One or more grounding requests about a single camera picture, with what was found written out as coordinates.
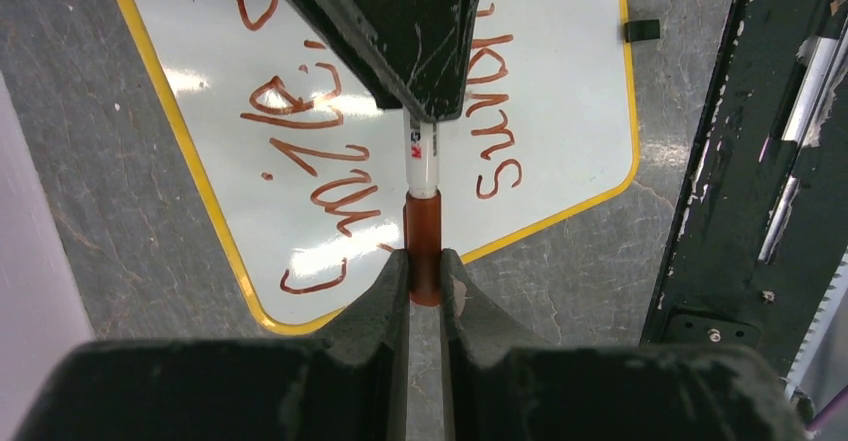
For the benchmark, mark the blue slotted cable duct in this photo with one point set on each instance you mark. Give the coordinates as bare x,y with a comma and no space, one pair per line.
823,316

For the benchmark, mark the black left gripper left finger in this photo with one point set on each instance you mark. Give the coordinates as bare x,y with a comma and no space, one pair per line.
347,382

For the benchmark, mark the red marker cap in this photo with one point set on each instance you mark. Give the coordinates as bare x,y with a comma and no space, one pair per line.
423,243

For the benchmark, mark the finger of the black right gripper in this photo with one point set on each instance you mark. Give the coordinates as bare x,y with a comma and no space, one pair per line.
411,54

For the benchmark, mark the white whiteboard marker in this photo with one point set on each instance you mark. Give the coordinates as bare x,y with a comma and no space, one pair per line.
421,156

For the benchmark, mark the yellow framed whiteboard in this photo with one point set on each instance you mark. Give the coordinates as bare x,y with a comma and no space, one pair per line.
303,175

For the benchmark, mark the black whiteboard clip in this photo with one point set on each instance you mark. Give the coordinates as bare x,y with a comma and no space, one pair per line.
641,30

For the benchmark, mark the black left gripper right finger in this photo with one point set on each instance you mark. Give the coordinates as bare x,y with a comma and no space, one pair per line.
501,381

